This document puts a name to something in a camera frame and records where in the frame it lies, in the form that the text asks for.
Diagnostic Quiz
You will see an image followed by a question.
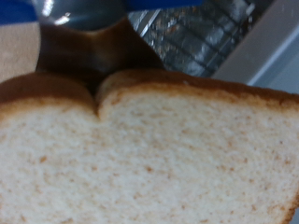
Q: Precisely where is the white bread slice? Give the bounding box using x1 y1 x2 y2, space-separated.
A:
0 68 299 224

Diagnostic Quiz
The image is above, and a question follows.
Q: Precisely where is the metal spatula with blue block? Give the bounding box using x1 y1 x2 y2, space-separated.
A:
0 0 204 94

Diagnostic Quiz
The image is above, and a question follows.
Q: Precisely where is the silver toaster oven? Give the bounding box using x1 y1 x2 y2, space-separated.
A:
125 0 299 96

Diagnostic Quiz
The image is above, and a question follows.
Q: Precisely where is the chrome wire oven rack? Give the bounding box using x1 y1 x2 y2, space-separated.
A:
127 0 275 78

